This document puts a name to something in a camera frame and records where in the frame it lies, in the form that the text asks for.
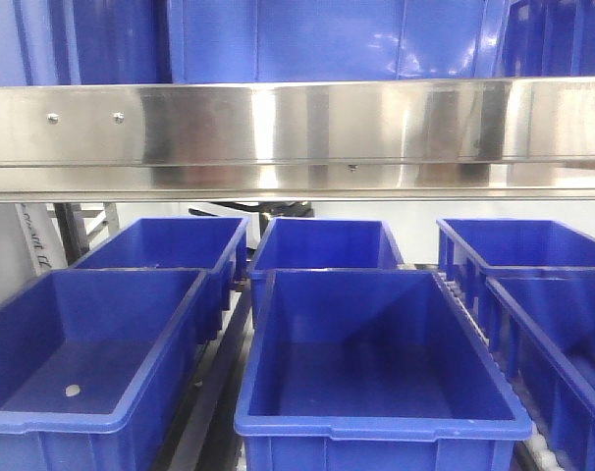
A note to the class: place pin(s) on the lower back blue bin centre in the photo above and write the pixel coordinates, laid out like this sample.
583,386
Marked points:
315,243

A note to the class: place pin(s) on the black chair base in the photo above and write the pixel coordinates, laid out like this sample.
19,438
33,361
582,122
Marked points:
269,209

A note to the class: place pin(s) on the lower back blue bin left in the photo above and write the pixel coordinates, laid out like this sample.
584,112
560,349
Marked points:
216,245

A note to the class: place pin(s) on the lower back blue bin right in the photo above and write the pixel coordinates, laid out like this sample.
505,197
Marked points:
473,250

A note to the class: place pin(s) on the large blue bin right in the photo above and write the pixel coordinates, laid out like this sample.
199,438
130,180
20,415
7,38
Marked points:
275,41

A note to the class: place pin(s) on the large blue bin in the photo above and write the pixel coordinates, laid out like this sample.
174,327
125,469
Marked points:
275,41
83,42

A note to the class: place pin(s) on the far right blue bin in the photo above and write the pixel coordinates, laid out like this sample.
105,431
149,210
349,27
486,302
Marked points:
549,39

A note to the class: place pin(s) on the white roller track centre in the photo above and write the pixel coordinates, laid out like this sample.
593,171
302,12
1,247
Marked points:
533,453

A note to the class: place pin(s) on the large blue bin left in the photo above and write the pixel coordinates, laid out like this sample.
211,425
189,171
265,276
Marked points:
83,42

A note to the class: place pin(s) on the stainless steel front shelf rail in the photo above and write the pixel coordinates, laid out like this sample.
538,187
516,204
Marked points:
438,139

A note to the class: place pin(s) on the white banner post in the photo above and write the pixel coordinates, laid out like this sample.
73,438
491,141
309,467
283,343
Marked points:
44,245

